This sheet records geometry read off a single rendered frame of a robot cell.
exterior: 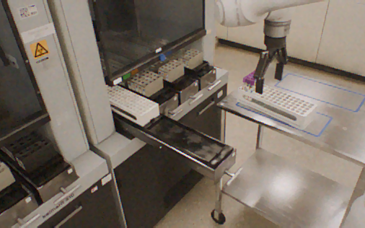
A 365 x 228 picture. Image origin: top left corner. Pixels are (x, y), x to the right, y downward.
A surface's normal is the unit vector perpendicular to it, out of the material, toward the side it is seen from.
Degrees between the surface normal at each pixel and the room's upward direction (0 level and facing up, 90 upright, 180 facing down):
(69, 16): 90
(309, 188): 0
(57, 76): 90
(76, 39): 90
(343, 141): 0
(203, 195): 0
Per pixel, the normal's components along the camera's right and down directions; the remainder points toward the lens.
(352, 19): -0.66, 0.46
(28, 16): 0.77, 0.34
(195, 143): -0.04, -0.81
